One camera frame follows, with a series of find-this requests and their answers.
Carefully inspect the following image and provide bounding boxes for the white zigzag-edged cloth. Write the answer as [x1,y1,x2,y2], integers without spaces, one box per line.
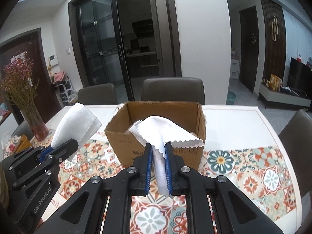
[128,116,204,197]

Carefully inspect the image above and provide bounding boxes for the golden box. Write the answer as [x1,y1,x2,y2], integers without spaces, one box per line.
[15,135,32,154]

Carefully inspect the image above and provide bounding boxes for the colourful patterned table runner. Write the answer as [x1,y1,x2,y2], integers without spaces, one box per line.
[4,128,298,234]

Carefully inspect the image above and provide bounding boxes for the dark wooden entrance door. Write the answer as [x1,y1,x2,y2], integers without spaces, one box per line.
[0,27,61,125]

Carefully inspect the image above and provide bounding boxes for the white shelf rack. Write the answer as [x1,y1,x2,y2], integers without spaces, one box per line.
[50,71,78,107]

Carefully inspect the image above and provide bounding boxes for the glass vase with dried flowers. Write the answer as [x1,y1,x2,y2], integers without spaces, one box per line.
[1,53,49,142]

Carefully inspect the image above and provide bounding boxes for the grey chair left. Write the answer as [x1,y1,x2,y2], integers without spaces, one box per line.
[77,83,117,105]

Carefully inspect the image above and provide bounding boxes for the white intercom panel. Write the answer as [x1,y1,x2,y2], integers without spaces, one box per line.
[49,54,59,66]

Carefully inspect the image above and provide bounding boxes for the grey chair right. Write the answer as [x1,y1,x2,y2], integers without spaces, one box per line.
[279,109,311,229]

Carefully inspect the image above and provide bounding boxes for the brown cardboard box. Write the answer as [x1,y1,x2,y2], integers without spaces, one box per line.
[105,101,206,167]

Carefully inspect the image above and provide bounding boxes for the teal waste bin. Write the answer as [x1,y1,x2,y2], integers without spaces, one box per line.
[226,91,236,105]

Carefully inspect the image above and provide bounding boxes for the low tv cabinet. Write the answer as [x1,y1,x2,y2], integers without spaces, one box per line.
[258,84,311,110]

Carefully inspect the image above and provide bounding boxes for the grey chair behind table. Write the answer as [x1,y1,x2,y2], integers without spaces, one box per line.
[141,77,205,105]

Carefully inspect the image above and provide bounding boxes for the glass sliding door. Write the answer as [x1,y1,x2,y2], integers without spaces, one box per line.
[68,0,182,104]

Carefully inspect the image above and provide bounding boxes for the black television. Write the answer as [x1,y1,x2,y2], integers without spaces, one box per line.
[287,58,312,97]

